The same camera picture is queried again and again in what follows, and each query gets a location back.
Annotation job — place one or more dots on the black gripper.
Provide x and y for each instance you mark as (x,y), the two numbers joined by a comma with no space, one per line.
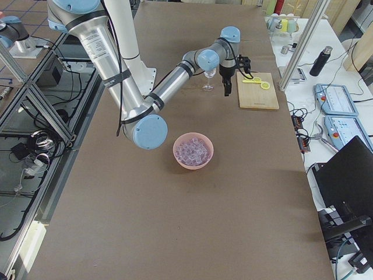
(225,73)

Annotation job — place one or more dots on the clear wine glass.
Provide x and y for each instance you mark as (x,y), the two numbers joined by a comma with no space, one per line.
(208,87)

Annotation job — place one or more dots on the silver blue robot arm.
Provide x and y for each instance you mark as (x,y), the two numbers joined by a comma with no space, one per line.
(107,33)

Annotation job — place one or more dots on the pink bowl of ice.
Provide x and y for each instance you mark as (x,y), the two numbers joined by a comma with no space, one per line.
(193,150)

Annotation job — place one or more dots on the bamboo cutting board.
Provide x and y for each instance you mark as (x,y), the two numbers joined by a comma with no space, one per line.
(252,96)

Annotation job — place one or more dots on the yellow lemon slice middle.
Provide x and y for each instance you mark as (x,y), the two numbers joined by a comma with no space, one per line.
(256,79)

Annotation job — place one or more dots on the yellow lemon slice near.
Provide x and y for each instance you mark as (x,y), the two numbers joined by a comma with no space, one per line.
(265,85)

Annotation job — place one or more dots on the small steel cup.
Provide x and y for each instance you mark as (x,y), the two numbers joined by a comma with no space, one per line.
(284,50)

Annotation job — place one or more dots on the yellow cup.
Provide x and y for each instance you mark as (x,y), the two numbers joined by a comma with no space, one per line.
(283,25)

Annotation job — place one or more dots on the black water bottle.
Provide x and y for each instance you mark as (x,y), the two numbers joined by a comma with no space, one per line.
(321,61)

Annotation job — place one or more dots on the blue teach pendant far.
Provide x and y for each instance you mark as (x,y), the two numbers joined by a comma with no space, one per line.
(335,100)

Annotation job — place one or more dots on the blue teach pendant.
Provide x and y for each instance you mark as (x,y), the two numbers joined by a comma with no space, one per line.
(335,100)
(341,129)

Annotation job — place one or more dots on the blue teach pendant near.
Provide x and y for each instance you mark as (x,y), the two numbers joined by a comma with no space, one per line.
(341,129)

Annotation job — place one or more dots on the black monitor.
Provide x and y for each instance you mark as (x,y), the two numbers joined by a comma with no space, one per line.
(345,182)

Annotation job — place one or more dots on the aluminium frame post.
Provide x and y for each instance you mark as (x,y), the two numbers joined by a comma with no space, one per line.
(305,38)

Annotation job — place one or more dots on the white camera post base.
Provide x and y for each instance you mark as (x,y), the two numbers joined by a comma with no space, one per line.
(122,19)

